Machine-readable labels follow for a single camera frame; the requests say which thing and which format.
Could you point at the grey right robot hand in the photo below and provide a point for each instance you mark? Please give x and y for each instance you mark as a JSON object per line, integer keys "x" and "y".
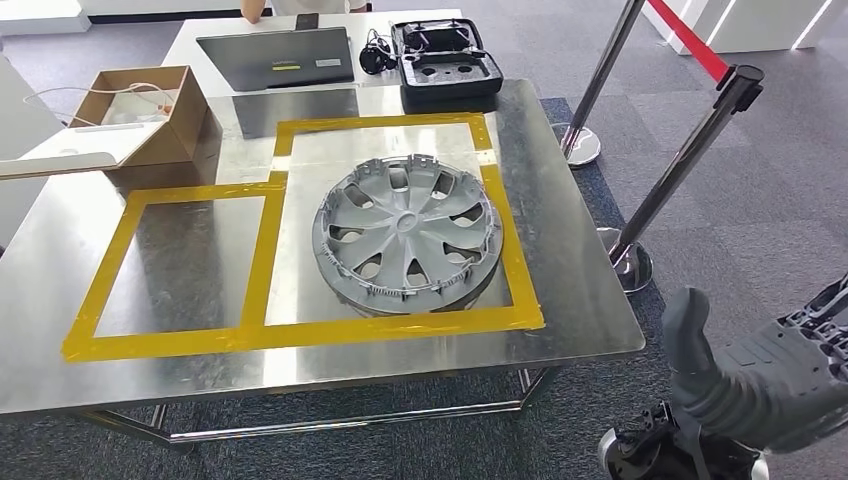
{"x": 762, "y": 358}

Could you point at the chrome stanchion post black cap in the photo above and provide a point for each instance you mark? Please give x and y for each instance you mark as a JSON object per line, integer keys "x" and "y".
{"x": 682, "y": 159}

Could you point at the brown cardboard box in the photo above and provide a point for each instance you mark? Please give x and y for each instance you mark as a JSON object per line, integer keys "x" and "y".
{"x": 192, "y": 126}

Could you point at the stainless steel workbench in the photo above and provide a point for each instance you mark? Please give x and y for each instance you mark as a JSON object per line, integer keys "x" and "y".
{"x": 583, "y": 265}

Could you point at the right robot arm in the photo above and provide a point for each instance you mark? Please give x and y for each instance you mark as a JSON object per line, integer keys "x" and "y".
{"x": 662, "y": 450}

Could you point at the white desk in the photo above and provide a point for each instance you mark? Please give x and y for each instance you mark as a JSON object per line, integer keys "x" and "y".
{"x": 185, "y": 46}

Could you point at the white flat box lid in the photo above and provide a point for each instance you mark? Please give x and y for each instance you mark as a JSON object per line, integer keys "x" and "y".
{"x": 73, "y": 149}

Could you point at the black smartphone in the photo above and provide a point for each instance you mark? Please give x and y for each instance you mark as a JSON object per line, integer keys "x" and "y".
{"x": 307, "y": 21}

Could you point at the white display plinth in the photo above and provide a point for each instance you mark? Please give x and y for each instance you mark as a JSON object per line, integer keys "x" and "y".
{"x": 762, "y": 26}
{"x": 40, "y": 16}

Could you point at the person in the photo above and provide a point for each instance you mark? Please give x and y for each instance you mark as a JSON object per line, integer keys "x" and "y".
{"x": 318, "y": 6}

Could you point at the grey plastic wheel hubcap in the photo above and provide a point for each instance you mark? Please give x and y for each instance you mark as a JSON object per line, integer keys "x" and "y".
{"x": 404, "y": 232}

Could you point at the grey laptop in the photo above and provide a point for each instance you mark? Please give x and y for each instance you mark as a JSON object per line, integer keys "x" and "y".
{"x": 278, "y": 60}

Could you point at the black plastic tray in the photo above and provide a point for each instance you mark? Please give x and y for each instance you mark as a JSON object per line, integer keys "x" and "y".
{"x": 450, "y": 66}

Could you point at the red barrier belt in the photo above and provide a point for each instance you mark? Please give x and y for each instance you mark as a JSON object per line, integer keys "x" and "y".
{"x": 689, "y": 43}

